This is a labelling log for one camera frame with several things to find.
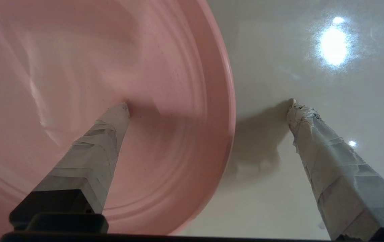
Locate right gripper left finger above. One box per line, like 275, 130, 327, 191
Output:
9, 103, 130, 234

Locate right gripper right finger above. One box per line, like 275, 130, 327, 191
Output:
286, 98, 384, 241

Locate pink plate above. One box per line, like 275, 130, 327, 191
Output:
0, 0, 236, 239

